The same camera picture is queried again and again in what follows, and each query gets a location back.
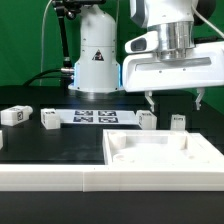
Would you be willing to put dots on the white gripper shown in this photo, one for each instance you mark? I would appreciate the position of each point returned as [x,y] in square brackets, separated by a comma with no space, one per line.
[143,70]

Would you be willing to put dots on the white square tabletop part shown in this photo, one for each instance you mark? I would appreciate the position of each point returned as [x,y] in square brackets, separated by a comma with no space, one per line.
[153,147]

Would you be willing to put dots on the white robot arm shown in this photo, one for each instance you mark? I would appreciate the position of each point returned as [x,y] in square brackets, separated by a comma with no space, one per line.
[164,58]

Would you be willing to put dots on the white sheet with markers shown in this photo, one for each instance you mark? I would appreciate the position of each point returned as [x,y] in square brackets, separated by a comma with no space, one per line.
[97,117]

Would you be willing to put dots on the white obstacle fence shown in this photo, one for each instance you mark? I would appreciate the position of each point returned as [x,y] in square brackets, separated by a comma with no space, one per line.
[84,178]

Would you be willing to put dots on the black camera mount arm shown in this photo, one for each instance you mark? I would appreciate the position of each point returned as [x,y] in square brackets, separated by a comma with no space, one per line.
[69,9]

